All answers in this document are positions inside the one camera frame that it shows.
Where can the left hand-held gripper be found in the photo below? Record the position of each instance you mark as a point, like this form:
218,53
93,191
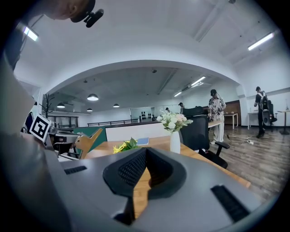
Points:
39,128

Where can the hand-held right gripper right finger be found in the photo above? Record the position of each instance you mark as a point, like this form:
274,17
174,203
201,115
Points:
199,181

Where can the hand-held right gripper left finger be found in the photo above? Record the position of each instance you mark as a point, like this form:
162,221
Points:
90,181

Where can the green partition panel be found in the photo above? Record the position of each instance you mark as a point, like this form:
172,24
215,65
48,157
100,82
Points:
85,130

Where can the black metal railing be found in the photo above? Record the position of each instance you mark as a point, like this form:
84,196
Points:
113,122

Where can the dark pendant lamp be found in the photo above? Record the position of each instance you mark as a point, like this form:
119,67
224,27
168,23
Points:
93,97
89,109
60,105
116,105

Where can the potted yellow sunflowers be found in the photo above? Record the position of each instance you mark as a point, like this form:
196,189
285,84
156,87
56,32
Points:
130,143

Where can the black office chair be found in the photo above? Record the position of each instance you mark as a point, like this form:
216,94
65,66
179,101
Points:
197,136

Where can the white vase with white flowers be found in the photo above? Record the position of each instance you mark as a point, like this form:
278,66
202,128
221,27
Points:
175,142

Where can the white partition panel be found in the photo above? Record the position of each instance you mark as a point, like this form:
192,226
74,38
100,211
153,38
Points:
131,132

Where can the black coat rack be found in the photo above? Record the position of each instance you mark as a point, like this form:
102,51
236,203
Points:
46,106

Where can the blue notebook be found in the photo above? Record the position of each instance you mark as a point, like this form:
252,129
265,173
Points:
142,141

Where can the wooden table with white legs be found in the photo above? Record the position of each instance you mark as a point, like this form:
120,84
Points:
158,141

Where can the white desk with wooden top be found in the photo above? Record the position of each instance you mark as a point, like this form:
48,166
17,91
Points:
214,124

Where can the white power strip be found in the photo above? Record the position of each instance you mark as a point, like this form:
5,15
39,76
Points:
249,142

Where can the small white table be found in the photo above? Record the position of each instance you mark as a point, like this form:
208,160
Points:
231,114

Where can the long white desk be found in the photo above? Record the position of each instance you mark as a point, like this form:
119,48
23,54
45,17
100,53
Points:
252,112

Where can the ceiling tube light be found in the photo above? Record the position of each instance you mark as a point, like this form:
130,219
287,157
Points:
177,94
198,80
30,34
260,41

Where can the black swivel chair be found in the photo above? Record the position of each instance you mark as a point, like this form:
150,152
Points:
272,113

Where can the person's head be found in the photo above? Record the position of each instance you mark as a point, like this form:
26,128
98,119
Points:
63,9

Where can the round pedestal table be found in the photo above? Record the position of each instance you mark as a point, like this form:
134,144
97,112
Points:
284,122

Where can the black head-mounted camera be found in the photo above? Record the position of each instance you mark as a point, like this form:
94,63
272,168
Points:
93,18

